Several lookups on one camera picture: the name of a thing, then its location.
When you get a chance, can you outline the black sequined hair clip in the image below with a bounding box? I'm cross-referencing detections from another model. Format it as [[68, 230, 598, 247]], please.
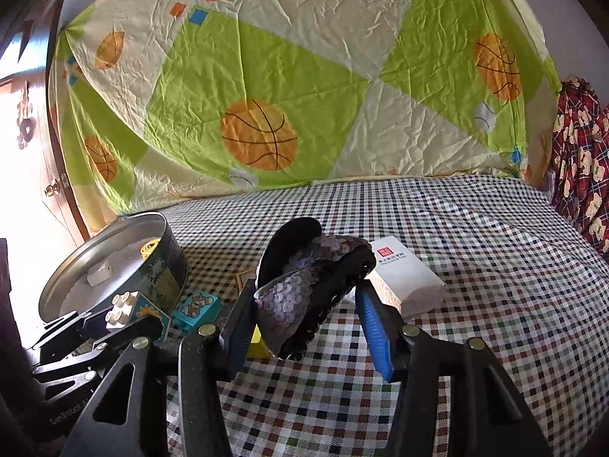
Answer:
[[254, 216, 374, 361]]

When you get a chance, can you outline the small white block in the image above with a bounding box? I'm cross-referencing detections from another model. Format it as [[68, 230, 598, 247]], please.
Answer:
[[86, 265, 113, 287]]

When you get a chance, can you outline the wooden box tied with string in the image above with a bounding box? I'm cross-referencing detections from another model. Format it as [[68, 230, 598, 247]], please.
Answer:
[[236, 271, 260, 296]]

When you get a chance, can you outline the round metal tin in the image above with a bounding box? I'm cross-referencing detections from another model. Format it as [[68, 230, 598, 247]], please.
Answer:
[[38, 212, 190, 322]]

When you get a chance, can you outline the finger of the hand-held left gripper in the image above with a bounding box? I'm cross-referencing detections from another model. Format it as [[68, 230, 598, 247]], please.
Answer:
[[35, 309, 115, 350], [31, 316, 163, 384]]

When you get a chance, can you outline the yellow toy block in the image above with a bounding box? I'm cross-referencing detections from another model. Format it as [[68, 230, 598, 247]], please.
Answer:
[[247, 326, 270, 359]]

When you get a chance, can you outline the basketball print blanket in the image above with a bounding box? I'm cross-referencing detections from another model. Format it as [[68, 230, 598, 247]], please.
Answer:
[[50, 0, 563, 230]]

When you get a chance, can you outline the white sun print toy block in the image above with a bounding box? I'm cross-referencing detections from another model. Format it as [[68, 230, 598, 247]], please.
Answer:
[[105, 290, 172, 344]]

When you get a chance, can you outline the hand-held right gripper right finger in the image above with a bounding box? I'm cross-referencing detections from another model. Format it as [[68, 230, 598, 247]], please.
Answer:
[[354, 280, 555, 457]]

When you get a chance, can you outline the checkered bed sheet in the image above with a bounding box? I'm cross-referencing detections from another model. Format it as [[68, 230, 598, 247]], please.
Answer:
[[157, 174, 609, 457]]

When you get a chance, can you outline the white paper box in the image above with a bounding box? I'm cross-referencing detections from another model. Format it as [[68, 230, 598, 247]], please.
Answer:
[[354, 235, 447, 317]]

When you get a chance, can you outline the teal bear print toy block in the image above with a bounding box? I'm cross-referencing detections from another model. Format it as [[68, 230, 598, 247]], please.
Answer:
[[171, 292, 223, 333]]

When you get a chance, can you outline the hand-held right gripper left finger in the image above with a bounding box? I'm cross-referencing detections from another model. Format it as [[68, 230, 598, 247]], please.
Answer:
[[59, 280, 258, 457]]

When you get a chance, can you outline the red plaid bear print cloth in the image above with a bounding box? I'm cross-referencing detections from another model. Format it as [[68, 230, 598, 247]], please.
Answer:
[[545, 76, 609, 255]]

